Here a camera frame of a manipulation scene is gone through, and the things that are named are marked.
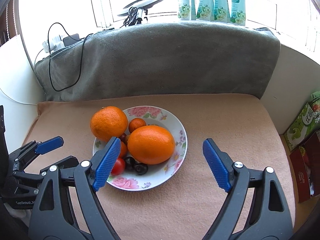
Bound white cable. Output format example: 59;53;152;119
0;87;38;106

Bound beige cloth mat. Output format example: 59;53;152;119
25;94;296;239

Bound grey blanket covered backrest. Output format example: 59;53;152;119
35;21;280;101

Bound small mandarin in plate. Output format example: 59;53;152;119
128;118;146;133

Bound red tomato in plate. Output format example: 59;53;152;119
111;158;126;176

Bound small mandarin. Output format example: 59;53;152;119
119;141;128;159
128;118;146;133

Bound dark plum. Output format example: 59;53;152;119
134;163;149;176
124;156;137;171

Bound green snack package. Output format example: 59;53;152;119
284;91;319;152

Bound ring light stand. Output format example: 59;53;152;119
118;0;163;28

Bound red box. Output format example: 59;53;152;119
290;131;320;203

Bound small red cherry tomato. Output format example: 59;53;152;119
119;133;127;144

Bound dark plum in plate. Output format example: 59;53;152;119
124;156;137;171

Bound white power strip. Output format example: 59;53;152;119
42;35;65;53

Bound floral white ceramic plate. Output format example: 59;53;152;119
90;105;188;191

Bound black charger adapter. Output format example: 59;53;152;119
62;34;81;47

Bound large orange in plate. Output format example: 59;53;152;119
127;125;175;165

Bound black cable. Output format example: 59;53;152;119
47;22;94;92

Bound large orange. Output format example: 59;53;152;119
127;125;175;165
90;106;128;142

